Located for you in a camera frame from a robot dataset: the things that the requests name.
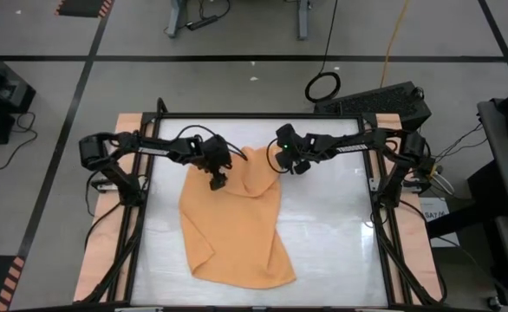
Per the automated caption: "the coiled black floor cable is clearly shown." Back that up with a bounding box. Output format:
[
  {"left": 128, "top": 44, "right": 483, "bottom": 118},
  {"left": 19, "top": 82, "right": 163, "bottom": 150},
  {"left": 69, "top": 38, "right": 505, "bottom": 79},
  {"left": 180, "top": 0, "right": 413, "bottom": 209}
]
[{"left": 303, "top": 0, "right": 342, "bottom": 104}]

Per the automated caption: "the small black orange-striped floor mat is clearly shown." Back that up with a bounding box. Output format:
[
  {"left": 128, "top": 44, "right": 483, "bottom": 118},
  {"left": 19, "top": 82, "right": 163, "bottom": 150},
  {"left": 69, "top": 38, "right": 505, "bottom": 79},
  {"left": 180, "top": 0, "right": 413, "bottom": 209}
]
[{"left": 54, "top": 0, "right": 114, "bottom": 19}]

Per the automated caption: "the grey desk leg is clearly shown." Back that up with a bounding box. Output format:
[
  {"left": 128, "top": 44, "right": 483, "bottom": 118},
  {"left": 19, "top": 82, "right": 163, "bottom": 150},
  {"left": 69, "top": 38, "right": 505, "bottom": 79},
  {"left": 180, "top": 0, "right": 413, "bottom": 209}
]
[
  {"left": 296, "top": 0, "right": 312, "bottom": 42},
  {"left": 164, "top": 0, "right": 191, "bottom": 39}
]

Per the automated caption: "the black side desk base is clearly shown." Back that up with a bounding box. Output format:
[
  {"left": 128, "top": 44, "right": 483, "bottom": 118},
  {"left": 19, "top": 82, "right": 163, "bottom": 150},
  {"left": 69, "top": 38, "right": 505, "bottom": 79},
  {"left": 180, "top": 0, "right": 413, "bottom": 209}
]
[{"left": 426, "top": 159, "right": 508, "bottom": 240}]

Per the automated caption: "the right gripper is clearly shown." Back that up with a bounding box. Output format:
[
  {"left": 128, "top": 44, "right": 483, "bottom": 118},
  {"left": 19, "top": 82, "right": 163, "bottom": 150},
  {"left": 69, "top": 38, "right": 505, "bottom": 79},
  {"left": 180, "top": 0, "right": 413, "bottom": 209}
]
[{"left": 274, "top": 123, "right": 320, "bottom": 176}]

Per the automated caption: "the white paper sign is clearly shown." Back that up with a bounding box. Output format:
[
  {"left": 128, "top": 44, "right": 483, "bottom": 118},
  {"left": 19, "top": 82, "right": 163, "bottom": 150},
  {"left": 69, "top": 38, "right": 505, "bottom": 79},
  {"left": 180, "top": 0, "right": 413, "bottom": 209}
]
[{"left": 418, "top": 197, "right": 461, "bottom": 249}]

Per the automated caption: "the loose black floor cable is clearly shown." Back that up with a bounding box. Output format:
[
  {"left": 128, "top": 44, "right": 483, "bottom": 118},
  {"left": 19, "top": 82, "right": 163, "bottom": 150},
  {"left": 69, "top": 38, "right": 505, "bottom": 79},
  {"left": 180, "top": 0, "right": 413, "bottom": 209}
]
[{"left": 0, "top": 111, "right": 39, "bottom": 171}]

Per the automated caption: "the black aluminium table frame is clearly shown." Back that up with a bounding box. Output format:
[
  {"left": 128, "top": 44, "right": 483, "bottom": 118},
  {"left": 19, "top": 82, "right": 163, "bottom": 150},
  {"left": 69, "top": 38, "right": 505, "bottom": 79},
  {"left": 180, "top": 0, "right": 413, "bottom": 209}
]
[{"left": 80, "top": 97, "right": 448, "bottom": 307}]

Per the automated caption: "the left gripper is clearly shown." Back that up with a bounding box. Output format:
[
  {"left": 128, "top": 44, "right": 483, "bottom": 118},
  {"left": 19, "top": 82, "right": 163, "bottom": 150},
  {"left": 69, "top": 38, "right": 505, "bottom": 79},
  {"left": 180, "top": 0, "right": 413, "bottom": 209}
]
[{"left": 200, "top": 133, "right": 233, "bottom": 192}]

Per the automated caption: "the white cable bundle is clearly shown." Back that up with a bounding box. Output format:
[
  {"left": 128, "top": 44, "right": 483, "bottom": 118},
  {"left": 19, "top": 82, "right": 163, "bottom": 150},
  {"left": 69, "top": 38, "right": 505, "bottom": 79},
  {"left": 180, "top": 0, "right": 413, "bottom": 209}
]
[{"left": 429, "top": 171, "right": 456, "bottom": 197}]

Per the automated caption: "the orange waffle-weave towel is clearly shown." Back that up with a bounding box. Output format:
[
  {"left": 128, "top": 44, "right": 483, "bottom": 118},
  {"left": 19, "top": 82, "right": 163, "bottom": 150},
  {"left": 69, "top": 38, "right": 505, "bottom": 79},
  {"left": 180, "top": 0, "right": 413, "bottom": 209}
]
[{"left": 178, "top": 145, "right": 297, "bottom": 290}]

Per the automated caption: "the black perforated computer tower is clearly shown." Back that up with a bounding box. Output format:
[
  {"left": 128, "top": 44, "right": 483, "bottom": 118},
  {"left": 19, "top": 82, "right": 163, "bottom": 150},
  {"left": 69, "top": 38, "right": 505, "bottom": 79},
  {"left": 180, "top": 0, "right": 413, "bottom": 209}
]
[{"left": 314, "top": 81, "right": 433, "bottom": 140}]

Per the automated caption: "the yellow cable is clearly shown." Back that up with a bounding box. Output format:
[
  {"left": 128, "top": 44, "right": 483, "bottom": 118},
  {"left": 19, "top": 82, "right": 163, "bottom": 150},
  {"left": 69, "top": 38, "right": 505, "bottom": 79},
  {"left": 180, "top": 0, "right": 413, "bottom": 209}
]
[{"left": 379, "top": 0, "right": 412, "bottom": 89}]

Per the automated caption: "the black power strip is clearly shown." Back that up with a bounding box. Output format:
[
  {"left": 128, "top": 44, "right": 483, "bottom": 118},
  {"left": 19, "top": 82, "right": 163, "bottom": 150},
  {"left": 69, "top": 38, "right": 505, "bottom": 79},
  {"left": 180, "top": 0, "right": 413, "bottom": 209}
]
[{"left": 186, "top": 15, "right": 219, "bottom": 32}]

